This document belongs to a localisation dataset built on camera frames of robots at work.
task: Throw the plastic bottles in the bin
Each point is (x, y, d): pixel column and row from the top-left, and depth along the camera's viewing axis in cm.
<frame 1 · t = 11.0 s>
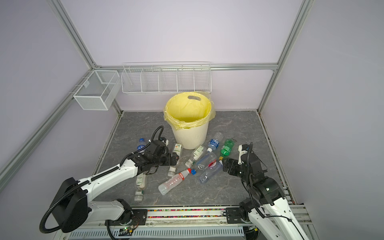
left hand: (171, 159, 84), fingers open
right hand: (229, 162, 73), fingers open
cream plastic waste bin: (190, 138, 91), point 13 cm above the table
yellow bin liner bag: (189, 109, 101), point 18 cm above the table
green Sprite bottle yellow cap: (226, 148, 95), point 6 cm above the table
clear bottle blue label white cap: (214, 143, 98), point 6 cm above the table
clear bottle red label blue cap: (205, 163, 92), point 3 cm above the table
clear bottle white Ganten cap: (211, 173, 89), point 2 cm above the table
clear bottle green white label: (197, 154, 92), point 6 cm above the table
clear bottle red cap: (171, 183, 82), point 5 cm above the table
clear bottle green label front: (141, 181, 82), point 6 cm above the table

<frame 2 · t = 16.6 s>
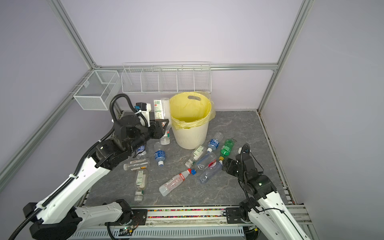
left hand: (163, 123, 63), fingers open
right hand: (229, 163, 77), fingers open
Pocari bottle blue label: (160, 153, 93), point 6 cm above the table
small clear bottle lying: (138, 167, 89), point 4 cm above the table
the other named things where they were.

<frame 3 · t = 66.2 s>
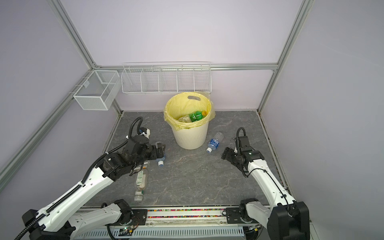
left hand: (156, 149, 73), fingers open
right hand: (228, 158, 83), fingers open
green Sprite bottle yellow cap: (197, 115, 98), point 17 cm above the table
clear bottle green white label: (186, 119, 89), point 23 cm above the table
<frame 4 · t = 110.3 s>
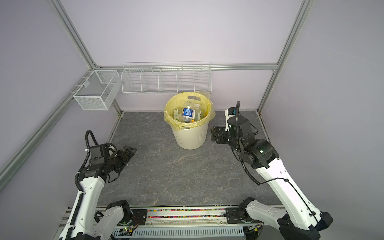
left hand: (132, 156, 79), fingers open
right hand: (218, 129, 66), fingers open
clear bottle green label front: (176, 114, 91), point 23 cm above the table
